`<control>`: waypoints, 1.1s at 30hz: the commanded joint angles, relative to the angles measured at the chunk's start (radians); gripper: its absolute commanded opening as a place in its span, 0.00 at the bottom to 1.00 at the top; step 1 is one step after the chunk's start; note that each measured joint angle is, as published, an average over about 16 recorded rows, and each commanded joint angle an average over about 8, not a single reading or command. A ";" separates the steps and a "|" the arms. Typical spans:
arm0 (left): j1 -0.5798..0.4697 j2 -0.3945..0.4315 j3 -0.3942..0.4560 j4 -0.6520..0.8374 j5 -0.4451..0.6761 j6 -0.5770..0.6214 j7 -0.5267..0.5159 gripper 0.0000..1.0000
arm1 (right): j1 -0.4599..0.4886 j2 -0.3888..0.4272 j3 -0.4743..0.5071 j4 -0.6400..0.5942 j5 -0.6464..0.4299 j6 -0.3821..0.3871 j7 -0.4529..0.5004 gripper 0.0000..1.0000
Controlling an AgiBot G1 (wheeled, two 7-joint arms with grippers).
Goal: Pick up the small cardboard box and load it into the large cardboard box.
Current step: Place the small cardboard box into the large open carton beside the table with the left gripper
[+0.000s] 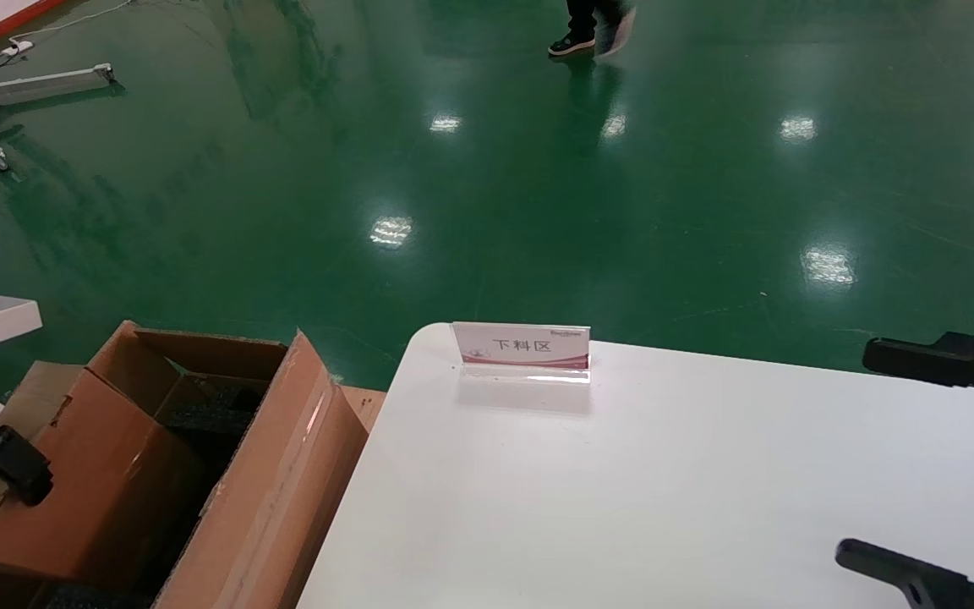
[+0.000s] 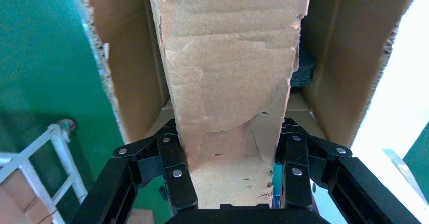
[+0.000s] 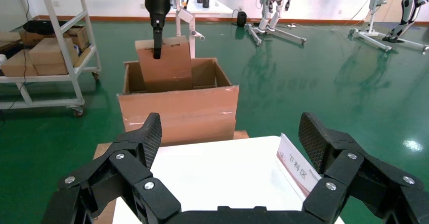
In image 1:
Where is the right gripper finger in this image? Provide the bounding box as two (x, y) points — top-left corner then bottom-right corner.
(862, 332), (974, 424)
(834, 539), (974, 609)

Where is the acrylic sign with red print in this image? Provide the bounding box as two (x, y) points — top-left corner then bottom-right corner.
(451, 321), (592, 386)

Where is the person in blue coat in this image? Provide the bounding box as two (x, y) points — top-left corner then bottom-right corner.
(548, 0), (638, 58)

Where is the white humanoid support stand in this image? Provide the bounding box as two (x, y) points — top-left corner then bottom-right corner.
(0, 63), (116, 170)

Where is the large cardboard box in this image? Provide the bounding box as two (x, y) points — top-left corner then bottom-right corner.
(0, 320), (369, 609)

